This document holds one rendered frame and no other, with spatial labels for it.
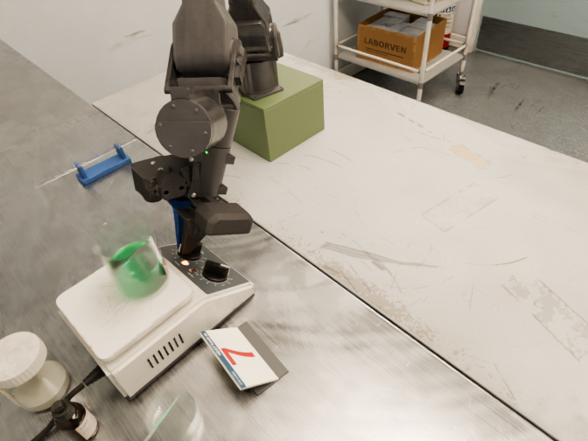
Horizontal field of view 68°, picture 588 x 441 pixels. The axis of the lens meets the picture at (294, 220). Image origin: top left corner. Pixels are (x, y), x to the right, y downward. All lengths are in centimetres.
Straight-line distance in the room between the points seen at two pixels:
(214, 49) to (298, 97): 33
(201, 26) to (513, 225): 51
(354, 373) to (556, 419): 21
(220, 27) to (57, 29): 150
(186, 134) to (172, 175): 6
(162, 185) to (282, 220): 27
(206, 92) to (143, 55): 165
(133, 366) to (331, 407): 22
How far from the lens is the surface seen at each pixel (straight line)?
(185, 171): 51
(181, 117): 44
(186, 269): 58
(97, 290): 56
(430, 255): 65
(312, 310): 58
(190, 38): 52
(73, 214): 83
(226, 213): 49
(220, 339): 54
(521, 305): 63
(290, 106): 80
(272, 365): 54
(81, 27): 201
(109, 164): 91
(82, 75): 204
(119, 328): 52
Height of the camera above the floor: 138
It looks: 44 degrees down
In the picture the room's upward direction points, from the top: 6 degrees counter-clockwise
